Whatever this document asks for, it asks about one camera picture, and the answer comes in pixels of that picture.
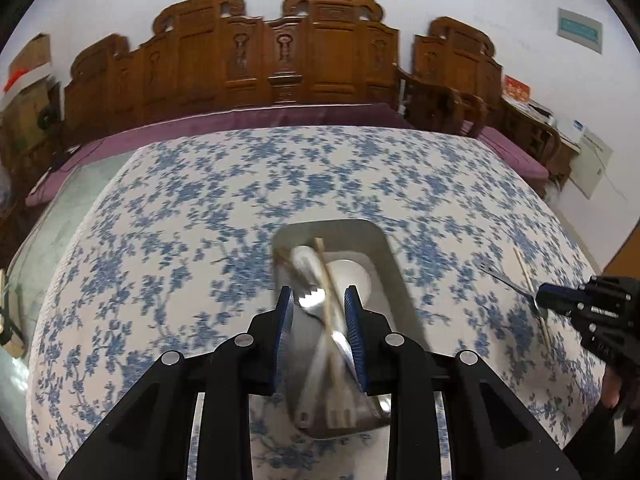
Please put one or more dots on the metal spoon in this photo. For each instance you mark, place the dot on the metal spoon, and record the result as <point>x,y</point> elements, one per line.
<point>345,352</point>

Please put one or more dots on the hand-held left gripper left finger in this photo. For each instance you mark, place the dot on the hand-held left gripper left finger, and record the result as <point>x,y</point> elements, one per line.
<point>285,335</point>

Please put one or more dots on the small white plastic spoon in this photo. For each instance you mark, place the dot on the small white plastic spoon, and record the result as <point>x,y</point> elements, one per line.
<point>302,262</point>

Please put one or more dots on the white electrical wall box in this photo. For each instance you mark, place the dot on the white electrical wall box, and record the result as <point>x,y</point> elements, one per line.
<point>592,162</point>

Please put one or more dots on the blue floral tablecloth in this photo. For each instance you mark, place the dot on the blue floral tablecloth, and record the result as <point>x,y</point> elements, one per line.
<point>200,210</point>

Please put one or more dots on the purple sofa cushion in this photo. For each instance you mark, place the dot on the purple sofa cushion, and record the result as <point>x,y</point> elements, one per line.
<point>225,120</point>

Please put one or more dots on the green and white wall panel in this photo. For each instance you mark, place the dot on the green and white wall panel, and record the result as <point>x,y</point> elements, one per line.
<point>580,30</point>

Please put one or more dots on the person's right hand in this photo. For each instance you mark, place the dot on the person's right hand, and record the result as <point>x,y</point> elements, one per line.
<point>615,387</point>

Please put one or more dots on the purple armchair cushion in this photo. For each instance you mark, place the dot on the purple armchair cushion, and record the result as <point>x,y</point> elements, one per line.
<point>510,155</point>

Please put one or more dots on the rectangular metal tray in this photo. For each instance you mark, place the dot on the rectangular metal tray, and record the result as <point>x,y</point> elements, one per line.
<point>390,280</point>

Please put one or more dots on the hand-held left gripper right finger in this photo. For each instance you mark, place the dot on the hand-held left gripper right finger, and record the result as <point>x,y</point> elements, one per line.
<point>356,335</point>

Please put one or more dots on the cardboard box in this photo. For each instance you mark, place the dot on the cardboard box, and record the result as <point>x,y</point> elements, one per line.
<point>30,60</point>

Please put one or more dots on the white box with blue label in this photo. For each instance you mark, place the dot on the white box with blue label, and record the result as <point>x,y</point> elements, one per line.
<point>575,130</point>

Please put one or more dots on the large white spoon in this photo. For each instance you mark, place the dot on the large white spoon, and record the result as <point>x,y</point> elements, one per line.
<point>350,277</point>

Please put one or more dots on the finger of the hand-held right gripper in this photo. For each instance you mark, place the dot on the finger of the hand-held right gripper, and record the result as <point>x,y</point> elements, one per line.
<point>562,307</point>
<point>555,292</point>

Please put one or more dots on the dark cloth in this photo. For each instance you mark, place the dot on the dark cloth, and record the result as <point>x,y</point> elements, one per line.
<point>600,445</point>

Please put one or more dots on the red box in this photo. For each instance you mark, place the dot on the red box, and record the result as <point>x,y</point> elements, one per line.
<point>516,88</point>

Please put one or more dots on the dark brown chopstick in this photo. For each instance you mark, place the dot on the dark brown chopstick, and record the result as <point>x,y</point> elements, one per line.
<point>285,262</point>

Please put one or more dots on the carved wooden sofa bench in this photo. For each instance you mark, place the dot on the carved wooden sofa bench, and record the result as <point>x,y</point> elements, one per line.
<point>320,50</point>

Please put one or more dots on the wooden side table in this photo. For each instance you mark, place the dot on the wooden side table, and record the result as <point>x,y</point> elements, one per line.
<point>562,152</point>

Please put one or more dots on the dark round device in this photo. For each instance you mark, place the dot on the dark round device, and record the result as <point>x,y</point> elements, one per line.
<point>47,116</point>

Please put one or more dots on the carved wooden armchair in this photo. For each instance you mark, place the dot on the carved wooden armchair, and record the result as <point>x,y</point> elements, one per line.
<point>460,60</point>

